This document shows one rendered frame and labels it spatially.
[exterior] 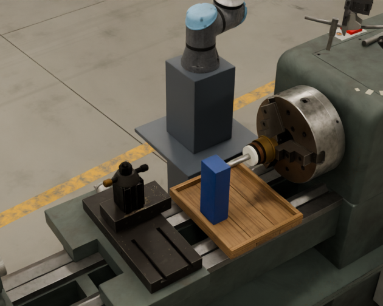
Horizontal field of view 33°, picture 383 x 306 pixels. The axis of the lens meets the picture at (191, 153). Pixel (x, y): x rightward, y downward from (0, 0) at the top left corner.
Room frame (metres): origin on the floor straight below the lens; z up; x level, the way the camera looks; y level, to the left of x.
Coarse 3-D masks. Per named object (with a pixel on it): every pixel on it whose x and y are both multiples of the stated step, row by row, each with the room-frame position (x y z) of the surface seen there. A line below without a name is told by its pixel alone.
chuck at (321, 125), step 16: (272, 96) 1.86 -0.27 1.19; (288, 96) 1.79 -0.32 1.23; (304, 96) 1.78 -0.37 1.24; (288, 112) 1.76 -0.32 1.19; (304, 112) 1.71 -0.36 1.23; (320, 112) 1.72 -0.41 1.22; (288, 128) 1.74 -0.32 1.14; (304, 128) 1.69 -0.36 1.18; (320, 128) 1.68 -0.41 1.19; (304, 144) 1.68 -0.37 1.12; (320, 144) 1.64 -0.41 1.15; (336, 144) 1.67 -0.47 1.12; (288, 176) 1.72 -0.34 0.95; (304, 176) 1.66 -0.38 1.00
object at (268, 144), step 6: (258, 138) 1.71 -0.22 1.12; (264, 138) 1.70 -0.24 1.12; (270, 138) 1.72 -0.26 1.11; (252, 144) 1.68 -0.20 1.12; (258, 144) 1.68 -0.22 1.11; (264, 144) 1.67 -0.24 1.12; (270, 144) 1.68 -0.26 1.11; (276, 144) 1.70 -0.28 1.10; (258, 150) 1.66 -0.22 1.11; (264, 150) 1.66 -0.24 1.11; (270, 150) 1.67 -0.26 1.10; (258, 156) 1.64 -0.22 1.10; (264, 156) 1.66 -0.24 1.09; (270, 156) 1.66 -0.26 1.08; (258, 162) 1.64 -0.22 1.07; (264, 162) 1.66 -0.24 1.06
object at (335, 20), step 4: (332, 20) 1.94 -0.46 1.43; (336, 20) 1.93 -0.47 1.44; (332, 24) 1.94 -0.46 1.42; (336, 24) 1.93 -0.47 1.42; (332, 28) 1.93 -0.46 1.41; (336, 28) 1.94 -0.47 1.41; (332, 32) 1.93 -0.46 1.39; (332, 36) 1.93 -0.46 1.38; (328, 40) 1.94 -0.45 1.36; (332, 40) 1.94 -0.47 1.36; (328, 44) 1.93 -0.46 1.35; (328, 48) 1.93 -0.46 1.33
